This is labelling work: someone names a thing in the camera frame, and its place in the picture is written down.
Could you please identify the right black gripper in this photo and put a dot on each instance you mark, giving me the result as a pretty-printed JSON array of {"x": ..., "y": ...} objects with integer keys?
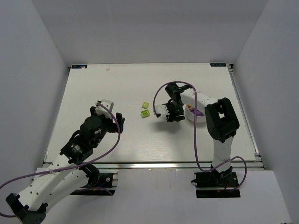
[{"x": 174, "y": 114}]

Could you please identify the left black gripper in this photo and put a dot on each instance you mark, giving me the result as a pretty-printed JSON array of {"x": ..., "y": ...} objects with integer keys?
[{"x": 110, "y": 123}]

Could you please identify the purple lego brick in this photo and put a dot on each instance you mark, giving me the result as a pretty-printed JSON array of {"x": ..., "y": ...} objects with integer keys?
[{"x": 198, "y": 113}]

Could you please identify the lime lego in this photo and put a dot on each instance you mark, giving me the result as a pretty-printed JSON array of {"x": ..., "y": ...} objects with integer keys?
[
  {"x": 145, "y": 105},
  {"x": 145, "y": 113}
]

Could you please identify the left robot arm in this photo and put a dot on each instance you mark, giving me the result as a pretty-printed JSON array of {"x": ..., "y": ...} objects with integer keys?
[{"x": 69, "y": 171}]

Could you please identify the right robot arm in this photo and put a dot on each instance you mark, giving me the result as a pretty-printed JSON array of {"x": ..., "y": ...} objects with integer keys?
[{"x": 221, "y": 120}]

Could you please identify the white divided round container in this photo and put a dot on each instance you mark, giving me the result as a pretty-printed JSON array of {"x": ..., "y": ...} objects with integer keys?
[{"x": 190, "y": 116}]

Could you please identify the right corner blue label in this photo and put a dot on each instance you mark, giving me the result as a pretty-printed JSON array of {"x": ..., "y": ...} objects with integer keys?
[{"x": 218, "y": 64}]

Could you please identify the corner blue label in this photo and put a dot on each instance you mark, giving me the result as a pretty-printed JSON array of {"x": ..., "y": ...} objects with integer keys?
[
  {"x": 84, "y": 66},
  {"x": 218, "y": 64}
]

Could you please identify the left corner blue label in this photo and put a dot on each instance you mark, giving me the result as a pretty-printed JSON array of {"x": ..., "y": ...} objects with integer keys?
[{"x": 84, "y": 66}]

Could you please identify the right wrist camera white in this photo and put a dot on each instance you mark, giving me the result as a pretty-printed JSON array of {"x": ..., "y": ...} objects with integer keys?
[{"x": 160, "y": 110}]

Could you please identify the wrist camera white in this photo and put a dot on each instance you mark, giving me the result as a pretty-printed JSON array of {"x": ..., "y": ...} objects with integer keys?
[
  {"x": 160, "y": 110},
  {"x": 104, "y": 107}
]

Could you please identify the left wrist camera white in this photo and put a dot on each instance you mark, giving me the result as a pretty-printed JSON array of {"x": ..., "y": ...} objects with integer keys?
[{"x": 104, "y": 107}]

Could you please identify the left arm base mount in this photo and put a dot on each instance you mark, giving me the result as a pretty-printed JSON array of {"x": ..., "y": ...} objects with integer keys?
[{"x": 100, "y": 180}]

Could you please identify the aluminium table rail front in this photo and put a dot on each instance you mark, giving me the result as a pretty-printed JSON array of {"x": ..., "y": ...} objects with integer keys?
[{"x": 251, "y": 165}]

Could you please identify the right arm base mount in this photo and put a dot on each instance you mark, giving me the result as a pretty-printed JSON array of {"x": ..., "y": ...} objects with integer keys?
[{"x": 216, "y": 185}]

